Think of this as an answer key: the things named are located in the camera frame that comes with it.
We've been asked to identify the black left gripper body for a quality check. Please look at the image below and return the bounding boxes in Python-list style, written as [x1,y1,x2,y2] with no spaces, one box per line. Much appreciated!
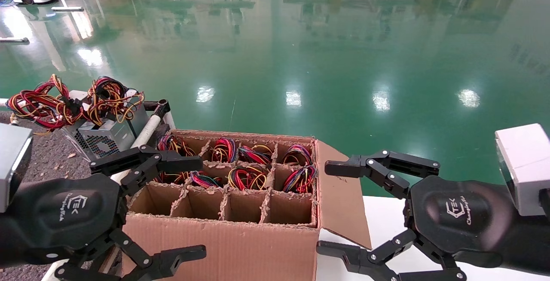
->
[0,174,124,269]

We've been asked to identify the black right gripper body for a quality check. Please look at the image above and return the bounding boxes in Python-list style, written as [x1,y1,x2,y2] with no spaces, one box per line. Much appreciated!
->
[403,174,515,269]

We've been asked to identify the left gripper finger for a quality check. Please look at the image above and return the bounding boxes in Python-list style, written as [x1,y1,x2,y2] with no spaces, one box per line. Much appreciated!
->
[89,145,203,198]
[54,227,207,281]

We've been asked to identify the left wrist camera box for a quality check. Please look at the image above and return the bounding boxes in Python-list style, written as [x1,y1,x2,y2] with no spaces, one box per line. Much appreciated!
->
[0,123,33,213]

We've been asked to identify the wires inside cardboard box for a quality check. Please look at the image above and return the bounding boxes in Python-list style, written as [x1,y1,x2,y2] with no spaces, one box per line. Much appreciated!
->
[153,171,190,185]

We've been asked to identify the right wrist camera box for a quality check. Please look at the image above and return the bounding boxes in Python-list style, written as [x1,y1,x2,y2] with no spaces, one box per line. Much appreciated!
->
[495,123,550,217]

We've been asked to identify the grey power supply with wires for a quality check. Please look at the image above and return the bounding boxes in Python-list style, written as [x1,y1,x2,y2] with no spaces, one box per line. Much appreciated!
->
[228,166,268,191]
[238,144,272,166]
[157,134,196,157]
[77,76,150,162]
[281,165,318,194]
[5,74,93,161]
[281,144,314,166]
[189,171,224,188]
[211,138,238,163]

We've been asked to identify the black pipe corner connector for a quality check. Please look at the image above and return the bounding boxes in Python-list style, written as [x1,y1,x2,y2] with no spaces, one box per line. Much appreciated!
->
[144,99,171,120]

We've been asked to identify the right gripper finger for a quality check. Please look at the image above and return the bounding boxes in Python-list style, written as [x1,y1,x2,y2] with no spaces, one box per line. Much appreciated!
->
[324,149,441,200]
[316,229,468,281]

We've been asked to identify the grey speckled felt mat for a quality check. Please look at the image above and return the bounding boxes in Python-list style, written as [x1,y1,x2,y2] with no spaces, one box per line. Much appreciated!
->
[0,109,149,281]

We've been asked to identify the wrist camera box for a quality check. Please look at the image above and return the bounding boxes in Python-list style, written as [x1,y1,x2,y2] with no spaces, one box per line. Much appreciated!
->
[495,123,550,217]
[0,123,33,213]

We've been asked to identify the brown cardboard box with dividers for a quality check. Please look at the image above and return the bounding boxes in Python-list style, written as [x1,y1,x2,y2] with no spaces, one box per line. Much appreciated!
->
[122,129,373,281]

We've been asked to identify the long white rail pipe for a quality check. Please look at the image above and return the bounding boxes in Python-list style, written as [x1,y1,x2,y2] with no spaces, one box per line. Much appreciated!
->
[43,113,164,281]

